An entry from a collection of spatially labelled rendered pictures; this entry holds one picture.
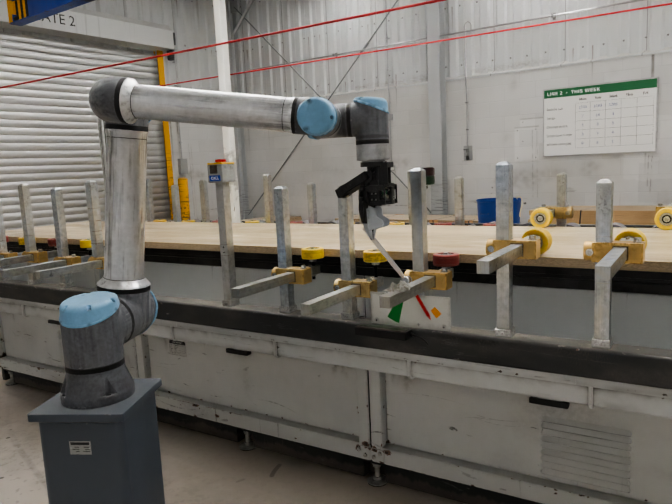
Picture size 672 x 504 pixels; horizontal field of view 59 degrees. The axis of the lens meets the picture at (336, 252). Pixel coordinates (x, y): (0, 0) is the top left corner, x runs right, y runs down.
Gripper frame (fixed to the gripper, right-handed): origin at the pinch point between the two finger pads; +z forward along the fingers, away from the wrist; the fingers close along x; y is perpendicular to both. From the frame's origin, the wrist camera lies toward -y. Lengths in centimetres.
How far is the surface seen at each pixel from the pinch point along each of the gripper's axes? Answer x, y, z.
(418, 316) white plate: 14.7, 7.0, 25.9
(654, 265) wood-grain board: 33, 67, 11
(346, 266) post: 15.0, -17.5, 12.1
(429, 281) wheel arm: 10.9, 12.6, 14.3
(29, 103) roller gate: 358, -757, -131
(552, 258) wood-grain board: 33, 41, 10
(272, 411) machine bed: 39, -72, 80
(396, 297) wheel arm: -10.3, 13.0, 14.4
